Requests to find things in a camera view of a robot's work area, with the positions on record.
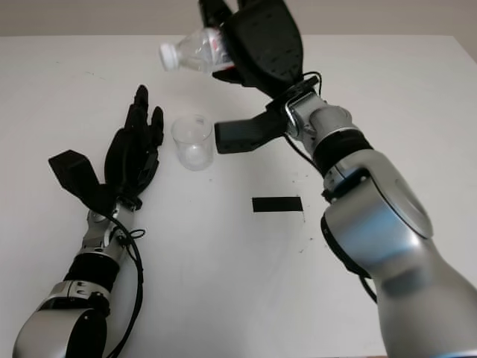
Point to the clear plastic water bottle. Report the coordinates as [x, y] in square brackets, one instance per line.
[195, 50]

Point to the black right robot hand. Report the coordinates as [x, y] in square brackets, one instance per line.
[264, 41]

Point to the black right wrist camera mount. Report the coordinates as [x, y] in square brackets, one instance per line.
[238, 136]

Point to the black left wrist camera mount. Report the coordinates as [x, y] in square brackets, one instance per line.
[74, 171]

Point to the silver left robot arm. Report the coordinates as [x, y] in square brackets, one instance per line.
[56, 328]

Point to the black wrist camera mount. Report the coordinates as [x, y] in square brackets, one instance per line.
[238, 136]
[74, 171]

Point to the black tape rectangle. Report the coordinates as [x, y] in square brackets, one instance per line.
[277, 205]

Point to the clear glass cup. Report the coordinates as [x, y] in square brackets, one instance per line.
[192, 145]

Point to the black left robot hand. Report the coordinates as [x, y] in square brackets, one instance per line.
[128, 160]

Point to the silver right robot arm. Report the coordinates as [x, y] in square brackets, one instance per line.
[380, 209]

